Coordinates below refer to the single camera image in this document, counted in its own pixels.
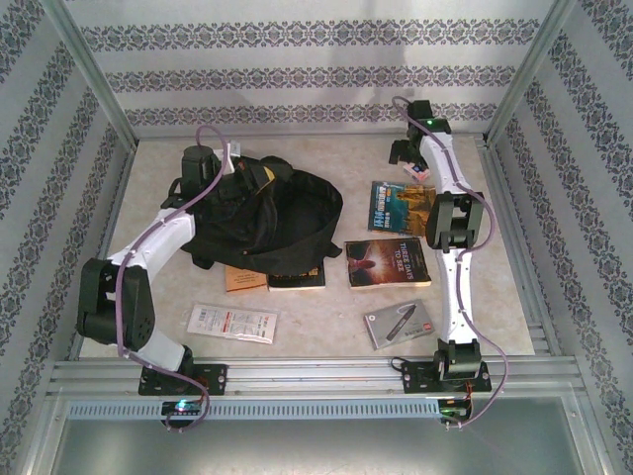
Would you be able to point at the dark Three Days book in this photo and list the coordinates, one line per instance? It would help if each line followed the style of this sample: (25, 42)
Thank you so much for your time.
(386, 262)

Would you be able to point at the blue orange landscape book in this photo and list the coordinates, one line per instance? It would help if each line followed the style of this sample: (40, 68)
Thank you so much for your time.
(395, 208)

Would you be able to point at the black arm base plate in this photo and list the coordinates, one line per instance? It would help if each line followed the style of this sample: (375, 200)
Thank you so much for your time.
(415, 376)
(217, 378)

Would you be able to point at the white plastic stationery packet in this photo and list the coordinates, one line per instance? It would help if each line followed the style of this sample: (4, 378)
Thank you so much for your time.
(232, 323)

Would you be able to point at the aluminium side rail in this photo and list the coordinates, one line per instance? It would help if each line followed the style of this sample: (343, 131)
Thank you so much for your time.
(115, 198)
(507, 188)

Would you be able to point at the pink eraser box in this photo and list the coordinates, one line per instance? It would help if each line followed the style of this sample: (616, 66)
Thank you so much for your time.
(418, 174)

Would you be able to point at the black book orange title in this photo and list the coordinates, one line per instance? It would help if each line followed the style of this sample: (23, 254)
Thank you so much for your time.
(297, 282)

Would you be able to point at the aluminium frame post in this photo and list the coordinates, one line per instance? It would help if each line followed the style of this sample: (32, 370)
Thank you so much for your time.
(95, 79)
(524, 79)

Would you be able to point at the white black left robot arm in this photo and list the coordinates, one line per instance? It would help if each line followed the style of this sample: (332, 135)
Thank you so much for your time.
(163, 237)

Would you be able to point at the black backpack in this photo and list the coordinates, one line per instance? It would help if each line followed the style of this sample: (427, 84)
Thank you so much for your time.
(297, 218)

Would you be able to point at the grey metal sheet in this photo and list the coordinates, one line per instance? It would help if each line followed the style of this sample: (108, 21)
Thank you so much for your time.
(316, 450)

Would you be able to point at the controller board with LED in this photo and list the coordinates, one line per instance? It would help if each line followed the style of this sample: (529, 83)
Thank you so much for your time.
(182, 407)
(452, 409)

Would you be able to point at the grey pen box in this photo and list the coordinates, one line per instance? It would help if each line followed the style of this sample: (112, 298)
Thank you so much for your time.
(400, 324)

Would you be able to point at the long aluminium mounting rail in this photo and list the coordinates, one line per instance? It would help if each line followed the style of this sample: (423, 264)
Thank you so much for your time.
(316, 378)

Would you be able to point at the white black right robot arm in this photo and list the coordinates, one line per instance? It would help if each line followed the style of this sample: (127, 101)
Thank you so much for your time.
(457, 287)

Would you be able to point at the brown kraft notebook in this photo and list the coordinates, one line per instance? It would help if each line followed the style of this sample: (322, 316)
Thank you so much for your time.
(244, 283)

